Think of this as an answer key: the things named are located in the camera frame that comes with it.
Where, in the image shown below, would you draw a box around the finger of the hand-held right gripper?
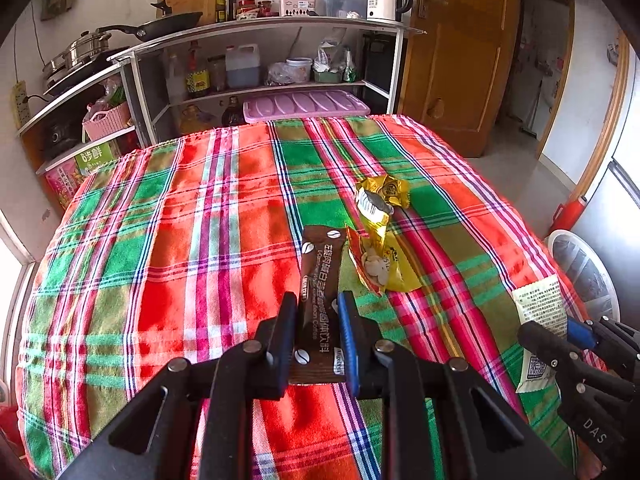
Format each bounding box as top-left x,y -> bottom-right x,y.
567,316 -> 640,378
517,321 -> 640,468

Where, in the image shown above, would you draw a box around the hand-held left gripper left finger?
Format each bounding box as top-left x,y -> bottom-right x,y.
59,290 -> 301,480

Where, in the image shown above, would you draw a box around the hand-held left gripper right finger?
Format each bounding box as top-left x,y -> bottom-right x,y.
336,290 -> 576,480

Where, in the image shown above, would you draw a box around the white printed packet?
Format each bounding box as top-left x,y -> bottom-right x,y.
511,274 -> 571,394

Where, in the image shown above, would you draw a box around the brown coffee sachet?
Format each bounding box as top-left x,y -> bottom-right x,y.
287,225 -> 347,386

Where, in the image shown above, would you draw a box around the yellow seed packet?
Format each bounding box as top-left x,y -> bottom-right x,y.
345,226 -> 425,296

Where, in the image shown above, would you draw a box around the red cylinder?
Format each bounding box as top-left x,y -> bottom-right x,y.
550,196 -> 588,235

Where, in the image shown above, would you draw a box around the white refrigerator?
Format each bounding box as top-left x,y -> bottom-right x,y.
575,50 -> 640,321

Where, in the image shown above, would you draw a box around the plaid tablecloth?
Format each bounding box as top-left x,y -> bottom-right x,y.
15,114 -> 608,480

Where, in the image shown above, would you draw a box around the gold foil wrapper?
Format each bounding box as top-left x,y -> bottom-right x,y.
355,173 -> 412,248

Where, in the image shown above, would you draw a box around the dark glass bottle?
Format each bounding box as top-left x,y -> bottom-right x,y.
221,96 -> 247,127

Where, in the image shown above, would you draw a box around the purple plastic tray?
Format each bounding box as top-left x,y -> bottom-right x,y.
243,91 -> 371,123

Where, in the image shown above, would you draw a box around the large yellow oil bottle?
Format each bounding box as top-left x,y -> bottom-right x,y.
179,105 -> 216,135

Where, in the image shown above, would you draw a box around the green carton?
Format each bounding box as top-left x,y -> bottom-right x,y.
75,141 -> 121,177

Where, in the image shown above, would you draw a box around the crumpled plastic bag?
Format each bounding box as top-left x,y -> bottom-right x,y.
265,62 -> 296,86

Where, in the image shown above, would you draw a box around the pink carton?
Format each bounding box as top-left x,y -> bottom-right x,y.
45,162 -> 86,211

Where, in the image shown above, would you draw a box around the white round container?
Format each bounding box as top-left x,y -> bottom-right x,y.
286,57 -> 313,83

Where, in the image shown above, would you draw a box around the glass jar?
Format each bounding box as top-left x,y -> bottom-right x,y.
207,55 -> 228,92

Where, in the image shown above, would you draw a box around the yellow label sauce bottle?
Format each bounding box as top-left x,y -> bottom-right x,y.
186,42 -> 211,98

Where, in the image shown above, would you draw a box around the white plastic jug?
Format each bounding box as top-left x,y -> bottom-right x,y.
225,43 -> 262,88

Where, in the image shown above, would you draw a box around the clear plastic bottle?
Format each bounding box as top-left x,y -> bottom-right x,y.
165,52 -> 188,103

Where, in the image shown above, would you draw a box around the pink woven basket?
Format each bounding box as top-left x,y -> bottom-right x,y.
82,101 -> 132,142

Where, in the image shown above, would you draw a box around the clear food bags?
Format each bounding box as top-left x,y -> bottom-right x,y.
312,35 -> 358,83

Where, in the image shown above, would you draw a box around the wooden door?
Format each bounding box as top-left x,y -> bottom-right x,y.
397,0 -> 523,158

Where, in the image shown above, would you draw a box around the black cooker pot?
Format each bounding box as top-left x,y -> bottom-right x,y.
40,117 -> 86,161

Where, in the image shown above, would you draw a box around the wide kitchen shelf unit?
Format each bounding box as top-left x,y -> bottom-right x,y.
107,16 -> 426,146

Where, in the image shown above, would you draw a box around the narrow kitchen shelf unit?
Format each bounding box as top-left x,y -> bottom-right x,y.
17,50 -> 146,177

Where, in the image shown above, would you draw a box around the black cooktop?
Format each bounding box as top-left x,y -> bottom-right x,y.
42,47 -> 131,98

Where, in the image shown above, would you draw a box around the black frying pan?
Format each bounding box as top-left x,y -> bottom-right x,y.
97,1 -> 203,43

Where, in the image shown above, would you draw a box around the clear storage box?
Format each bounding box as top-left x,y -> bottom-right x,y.
309,0 -> 371,18

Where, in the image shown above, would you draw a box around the stainless steamer pot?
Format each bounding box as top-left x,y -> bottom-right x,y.
42,30 -> 113,81

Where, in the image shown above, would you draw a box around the yellow power strip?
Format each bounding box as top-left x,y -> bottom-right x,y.
11,80 -> 32,131

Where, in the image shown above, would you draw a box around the wooden doorway frame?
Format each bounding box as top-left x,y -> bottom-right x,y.
500,0 -> 576,161

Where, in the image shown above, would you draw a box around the wall hanging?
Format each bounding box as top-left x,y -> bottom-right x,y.
40,0 -> 76,21

